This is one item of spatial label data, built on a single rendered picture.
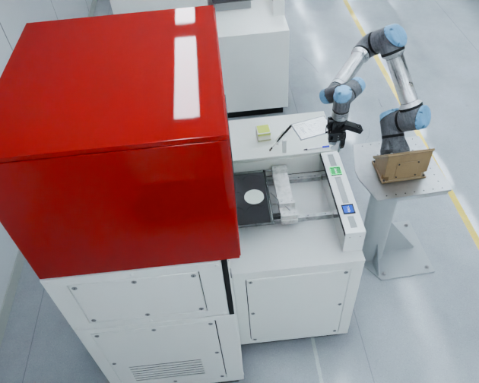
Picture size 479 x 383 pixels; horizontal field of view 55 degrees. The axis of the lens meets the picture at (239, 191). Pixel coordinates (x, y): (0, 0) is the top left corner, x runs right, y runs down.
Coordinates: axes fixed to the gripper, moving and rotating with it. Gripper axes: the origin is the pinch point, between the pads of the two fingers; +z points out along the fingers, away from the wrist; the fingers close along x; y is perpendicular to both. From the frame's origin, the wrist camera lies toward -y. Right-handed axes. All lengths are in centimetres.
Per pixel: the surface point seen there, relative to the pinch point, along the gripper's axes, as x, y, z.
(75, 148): 65, 96, -71
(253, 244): 30, 47, 29
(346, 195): 16.9, -0.6, 15.0
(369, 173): -9.2, -21.6, 28.7
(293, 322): 46, 29, 82
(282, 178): -6.3, 27.1, 22.6
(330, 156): -11.4, 0.9, 15.0
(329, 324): 46, 8, 89
